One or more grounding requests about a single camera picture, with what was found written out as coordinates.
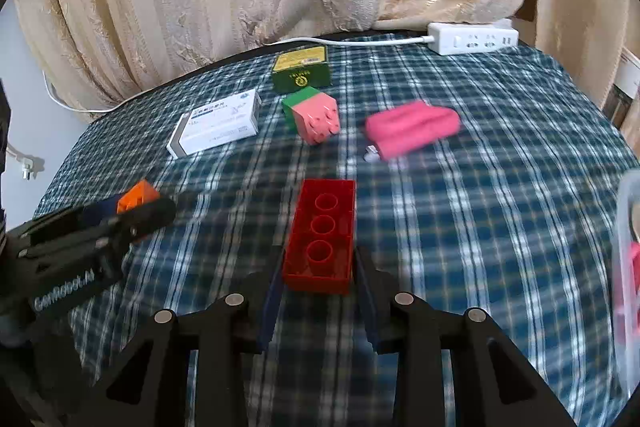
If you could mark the orange building block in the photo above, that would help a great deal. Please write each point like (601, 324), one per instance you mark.
(140, 196)

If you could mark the white medicine box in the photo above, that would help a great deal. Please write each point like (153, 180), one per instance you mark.
(215, 127)

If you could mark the white power plug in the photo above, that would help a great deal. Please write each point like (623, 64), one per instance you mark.
(27, 167)

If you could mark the small pink foam curler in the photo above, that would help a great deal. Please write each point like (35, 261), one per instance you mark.
(410, 127)

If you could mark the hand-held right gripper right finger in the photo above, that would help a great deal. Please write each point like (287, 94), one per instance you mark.
(367, 307)

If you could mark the red building block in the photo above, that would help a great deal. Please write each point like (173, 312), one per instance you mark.
(320, 217)

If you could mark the green and yellow box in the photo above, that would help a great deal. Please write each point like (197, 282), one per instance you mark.
(300, 77)

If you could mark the green and pink block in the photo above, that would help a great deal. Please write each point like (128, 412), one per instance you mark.
(317, 117)

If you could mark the clear plastic container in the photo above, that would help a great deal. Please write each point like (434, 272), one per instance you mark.
(622, 217)

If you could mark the white power strip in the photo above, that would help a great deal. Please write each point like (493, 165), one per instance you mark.
(470, 39)

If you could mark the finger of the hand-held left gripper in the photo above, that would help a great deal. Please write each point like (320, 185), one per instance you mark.
(100, 209)
(150, 219)

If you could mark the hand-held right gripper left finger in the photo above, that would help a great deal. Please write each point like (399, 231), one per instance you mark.
(272, 302)

